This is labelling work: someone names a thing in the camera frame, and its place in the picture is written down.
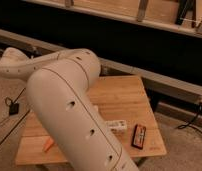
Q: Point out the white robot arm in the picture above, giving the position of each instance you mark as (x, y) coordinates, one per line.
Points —
(57, 85)

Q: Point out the wooden table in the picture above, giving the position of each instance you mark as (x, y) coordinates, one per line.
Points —
(117, 97)

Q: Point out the white labelled bottle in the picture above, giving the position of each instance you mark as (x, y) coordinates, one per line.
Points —
(117, 126)

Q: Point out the orange carrot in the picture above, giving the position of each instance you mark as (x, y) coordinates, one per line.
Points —
(49, 143)

